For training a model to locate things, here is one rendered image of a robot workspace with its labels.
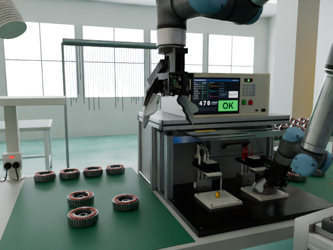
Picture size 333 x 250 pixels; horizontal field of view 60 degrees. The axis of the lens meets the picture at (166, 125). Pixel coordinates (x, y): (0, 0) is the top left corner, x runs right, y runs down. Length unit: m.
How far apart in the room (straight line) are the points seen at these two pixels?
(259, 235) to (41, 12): 7.08
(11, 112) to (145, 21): 6.46
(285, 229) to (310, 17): 4.63
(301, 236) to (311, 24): 5.01
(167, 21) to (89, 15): 6.97
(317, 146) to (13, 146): 1.46
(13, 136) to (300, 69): 4.51
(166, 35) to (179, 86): 0.12
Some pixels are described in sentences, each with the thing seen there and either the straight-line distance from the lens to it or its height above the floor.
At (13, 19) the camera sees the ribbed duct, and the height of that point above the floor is 1.61.
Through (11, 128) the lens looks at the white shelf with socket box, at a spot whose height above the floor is 1.03.
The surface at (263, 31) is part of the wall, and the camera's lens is 9.56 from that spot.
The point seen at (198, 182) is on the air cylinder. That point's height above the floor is 0.82.
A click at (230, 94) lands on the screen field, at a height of 1.22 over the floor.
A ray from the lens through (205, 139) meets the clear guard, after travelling 1.09.
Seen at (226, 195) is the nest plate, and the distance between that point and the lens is 1.34.
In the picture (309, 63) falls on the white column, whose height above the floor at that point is 1.63.
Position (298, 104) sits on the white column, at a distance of 5.32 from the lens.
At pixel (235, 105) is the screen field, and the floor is 1.17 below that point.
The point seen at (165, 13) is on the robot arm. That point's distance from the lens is 0.73.
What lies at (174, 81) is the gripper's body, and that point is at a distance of 0.70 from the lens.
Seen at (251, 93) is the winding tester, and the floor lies 1.22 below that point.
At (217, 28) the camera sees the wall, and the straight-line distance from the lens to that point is 8.72.
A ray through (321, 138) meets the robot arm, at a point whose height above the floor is 1.09.
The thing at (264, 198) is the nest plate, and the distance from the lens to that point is 1.35.
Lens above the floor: 1.26
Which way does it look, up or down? 8 degrees down
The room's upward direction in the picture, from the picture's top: straight up
